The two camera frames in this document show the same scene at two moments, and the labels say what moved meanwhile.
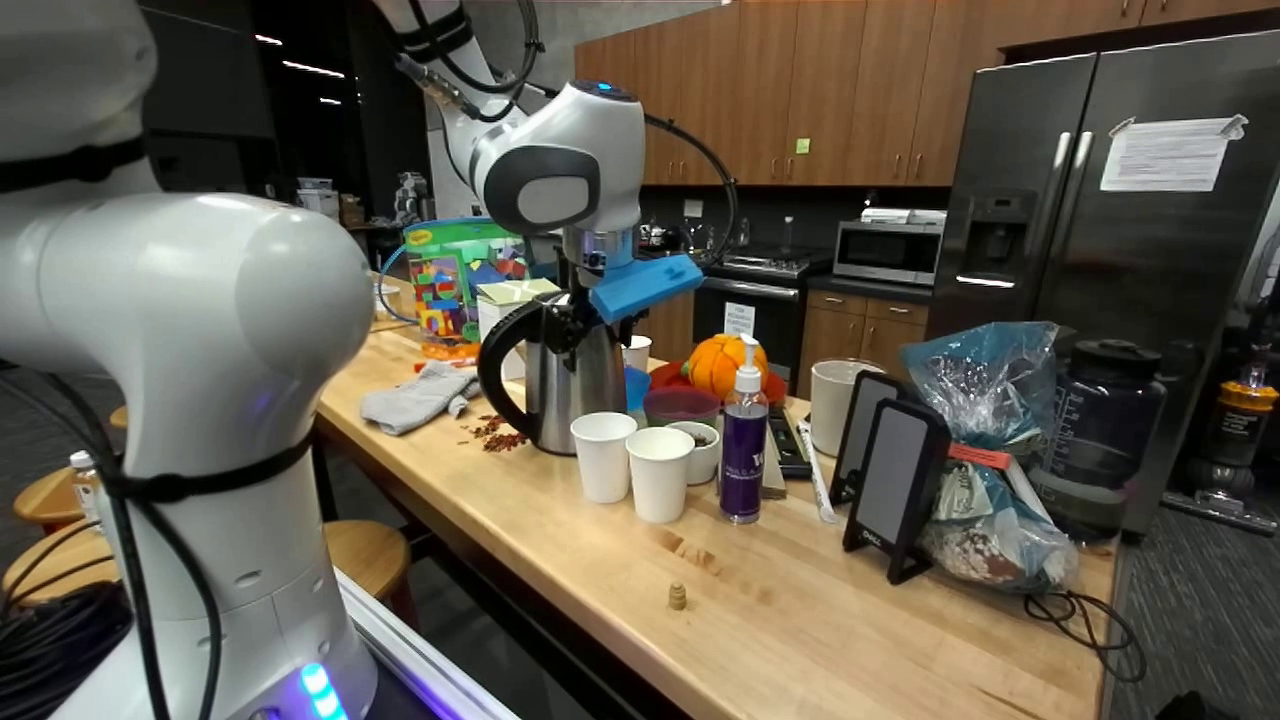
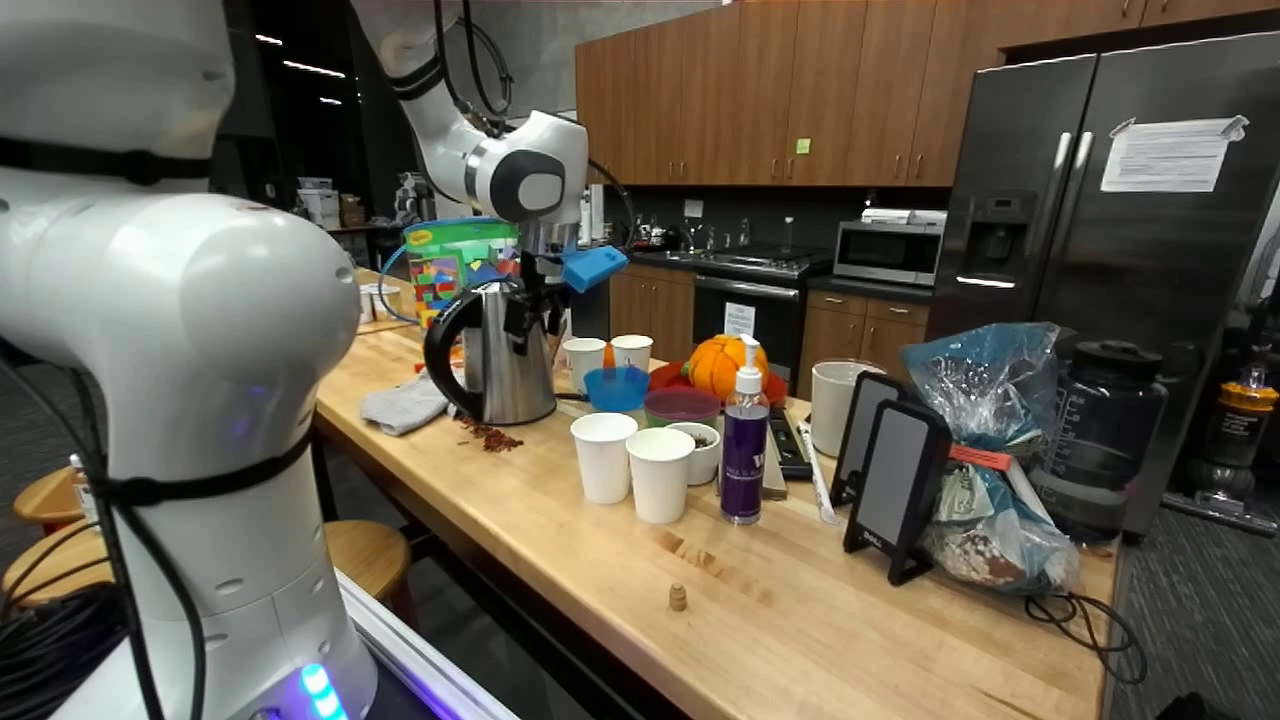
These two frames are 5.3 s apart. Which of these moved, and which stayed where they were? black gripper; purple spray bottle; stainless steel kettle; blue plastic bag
Moved: black gripper; stainless steel kettle
Stayed: purple spray bottle; blue plastic bag
